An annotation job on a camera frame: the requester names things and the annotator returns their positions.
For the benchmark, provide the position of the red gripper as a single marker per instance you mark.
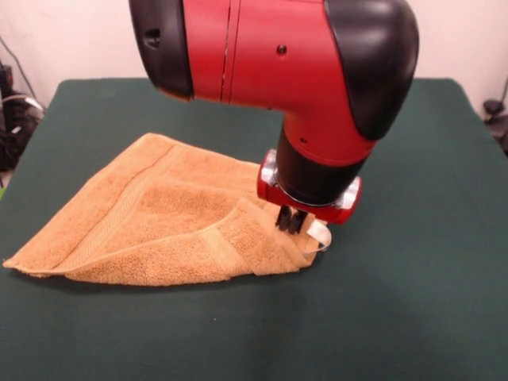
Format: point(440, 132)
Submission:
point(317, 212)

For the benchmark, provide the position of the tan terry towel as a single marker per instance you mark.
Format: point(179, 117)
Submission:
point(158, 230)

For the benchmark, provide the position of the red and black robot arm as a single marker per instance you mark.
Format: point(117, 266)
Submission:
point(278, 59)

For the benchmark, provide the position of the dark green table cloth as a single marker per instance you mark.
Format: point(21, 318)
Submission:
point(397, 297)

